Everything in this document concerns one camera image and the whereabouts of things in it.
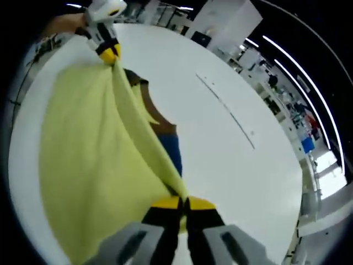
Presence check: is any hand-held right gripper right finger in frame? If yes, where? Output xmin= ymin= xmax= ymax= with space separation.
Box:
xmin=184 ymin=195 xmax=276 ymax=265

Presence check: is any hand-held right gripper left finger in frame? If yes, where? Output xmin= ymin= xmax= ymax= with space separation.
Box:
xmin=82 ymin=195 xmax=184 ymax=265

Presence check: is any yellow long-sleeve garment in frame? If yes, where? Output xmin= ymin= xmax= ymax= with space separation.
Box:
xmin=38 ymin=57 xmax=191 ymax=265

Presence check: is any person's left hand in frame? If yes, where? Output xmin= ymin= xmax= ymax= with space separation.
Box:
xmin=66 ymin=12 xmax=89 ymax=36

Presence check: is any black cabinet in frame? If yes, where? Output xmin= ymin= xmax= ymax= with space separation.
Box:
xmin=191 ymin=30 xmax=212 ymax=48

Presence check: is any white square pillar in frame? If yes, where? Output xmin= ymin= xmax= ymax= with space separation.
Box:
xmin=184 ymin=0 xmax=263 ymax=56

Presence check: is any ceiling air vent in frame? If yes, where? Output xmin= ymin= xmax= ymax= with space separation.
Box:
xmin=296 ymin=73 xmax=311 ymax=94

